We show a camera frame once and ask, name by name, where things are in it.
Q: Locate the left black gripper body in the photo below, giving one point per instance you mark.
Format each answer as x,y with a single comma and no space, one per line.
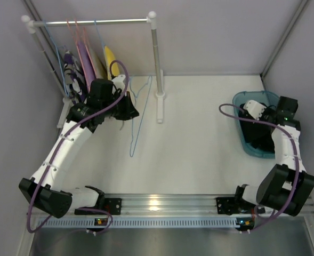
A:
127,108

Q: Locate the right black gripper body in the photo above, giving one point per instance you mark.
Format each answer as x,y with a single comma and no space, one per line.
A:
256,132

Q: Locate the black trousers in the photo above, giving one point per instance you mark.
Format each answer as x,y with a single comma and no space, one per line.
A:
257,136

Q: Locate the light blue wire hanger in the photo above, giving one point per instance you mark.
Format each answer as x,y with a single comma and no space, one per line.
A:
136,127

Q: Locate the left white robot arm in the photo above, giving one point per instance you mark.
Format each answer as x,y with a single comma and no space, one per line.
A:
107,98

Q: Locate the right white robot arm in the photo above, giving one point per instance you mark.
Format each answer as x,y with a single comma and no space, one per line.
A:
287,186

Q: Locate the grey trousers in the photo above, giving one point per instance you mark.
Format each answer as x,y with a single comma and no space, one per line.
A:
98,67

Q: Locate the purple trousers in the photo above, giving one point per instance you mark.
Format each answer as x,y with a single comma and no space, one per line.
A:
86,64

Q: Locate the yellow trousers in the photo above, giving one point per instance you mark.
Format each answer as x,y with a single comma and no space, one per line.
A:
112,68

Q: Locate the blue hanger far left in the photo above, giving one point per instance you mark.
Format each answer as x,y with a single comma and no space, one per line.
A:
58,58

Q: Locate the teal plastic basin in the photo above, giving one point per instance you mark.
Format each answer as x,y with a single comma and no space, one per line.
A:
268,98

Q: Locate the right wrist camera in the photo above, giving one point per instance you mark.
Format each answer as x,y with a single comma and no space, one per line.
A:
254,108

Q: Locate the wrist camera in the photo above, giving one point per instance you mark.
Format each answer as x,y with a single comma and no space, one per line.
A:
254,108
119,83

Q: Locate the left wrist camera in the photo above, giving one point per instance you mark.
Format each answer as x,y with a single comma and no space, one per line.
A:
119,83

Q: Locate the pink wire hanger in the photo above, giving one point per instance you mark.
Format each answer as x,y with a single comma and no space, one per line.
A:
83,33
75,33

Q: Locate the aluminium mounting rail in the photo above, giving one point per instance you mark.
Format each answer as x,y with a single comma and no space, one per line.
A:
163,211

